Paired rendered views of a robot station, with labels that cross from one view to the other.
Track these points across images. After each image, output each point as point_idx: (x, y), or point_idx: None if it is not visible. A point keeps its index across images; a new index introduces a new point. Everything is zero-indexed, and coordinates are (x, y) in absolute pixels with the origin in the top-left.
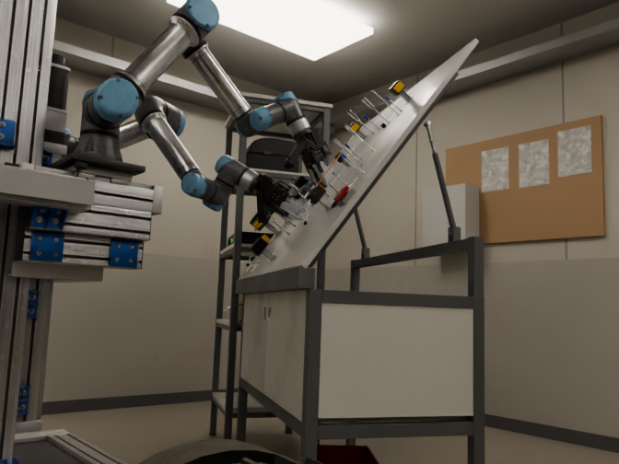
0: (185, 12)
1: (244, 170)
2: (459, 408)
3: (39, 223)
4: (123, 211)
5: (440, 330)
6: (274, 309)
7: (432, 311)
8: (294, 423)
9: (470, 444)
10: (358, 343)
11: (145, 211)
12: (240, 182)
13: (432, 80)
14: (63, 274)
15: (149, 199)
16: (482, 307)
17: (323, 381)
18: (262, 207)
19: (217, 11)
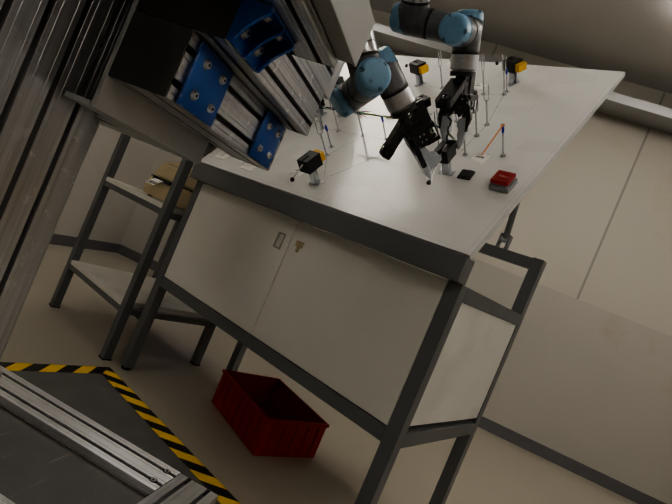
0: None
1: (406, 84)
2: (474, 411)
3: (240, 40)
4: (310, 76)
5: (497, 342)
6: (314, 250)
7: (501, 324)
8: (359, 415)
9: (461, 439)
10: (460, 349)
11: (322, 88)
12: (395, 98)
13: (557, 82)
14: (164, 135)
15: (331, 71)
16: (519, 325)
17: (427, 387)
18: (399, 141)
19: None
